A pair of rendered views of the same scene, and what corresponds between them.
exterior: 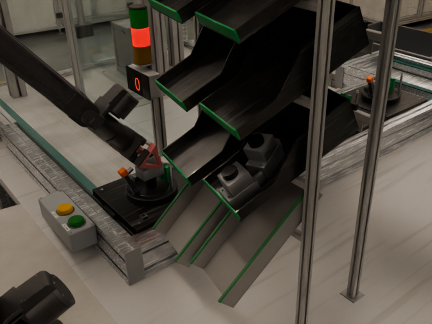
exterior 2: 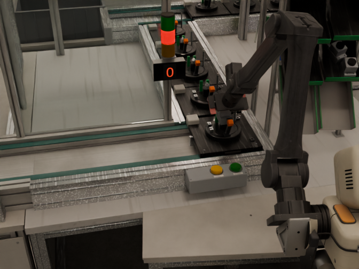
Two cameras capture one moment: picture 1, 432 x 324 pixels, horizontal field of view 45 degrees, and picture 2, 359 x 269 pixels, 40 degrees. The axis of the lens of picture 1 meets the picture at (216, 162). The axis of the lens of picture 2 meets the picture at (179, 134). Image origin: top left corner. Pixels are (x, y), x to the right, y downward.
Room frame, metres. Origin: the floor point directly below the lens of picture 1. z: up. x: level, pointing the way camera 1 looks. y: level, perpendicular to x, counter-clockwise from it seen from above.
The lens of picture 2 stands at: (0.67, 1.66, 2.03)
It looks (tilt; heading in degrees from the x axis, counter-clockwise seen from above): 34 degrees down; 295
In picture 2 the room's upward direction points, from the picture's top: straight up
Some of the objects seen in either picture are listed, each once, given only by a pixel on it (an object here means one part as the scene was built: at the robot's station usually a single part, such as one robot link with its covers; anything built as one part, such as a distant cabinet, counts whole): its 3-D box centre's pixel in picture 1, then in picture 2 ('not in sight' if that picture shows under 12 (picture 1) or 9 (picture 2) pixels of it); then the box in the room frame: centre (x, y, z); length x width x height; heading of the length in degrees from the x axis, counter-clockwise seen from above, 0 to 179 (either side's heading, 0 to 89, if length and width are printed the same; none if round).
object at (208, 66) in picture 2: not in sight; (193, 65); (1.48, -0.22, 1.01); 0.24 x 0.24 x 0.13; 37
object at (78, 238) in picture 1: (67, 219); (216, 177); (1.12, 0.40, 0.93); 0.21 x 0.07 x 0.06; 37
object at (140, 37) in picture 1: (140, 35); (168, 35); (1.40, 0.20, 1.33); 0.05 x 0.05 x 0.05
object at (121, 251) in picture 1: (61, 186); (160, 176); (1.31, 0.46, 0.91); 0.89 x 0.06 x 0.11; 37
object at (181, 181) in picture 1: (152, 195); (223, 134); (1.18, 0.18, 0.96); 0.24 x 0.24 x 0.02; 37
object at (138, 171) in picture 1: (152, 162); (223, 111); (1.18, 0.17, 1.06); 0.08 x 0.04 x 0.07; 127
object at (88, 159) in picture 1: (110, 165); (146, 150); (1.43, 0.34, 0.91); 0.84 x 0.28 x 0.10; 37
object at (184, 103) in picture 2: not in sight; (206, 91); (1.33, -0.03, 1.01); 0.24 x 0.24 x 0.13; 37
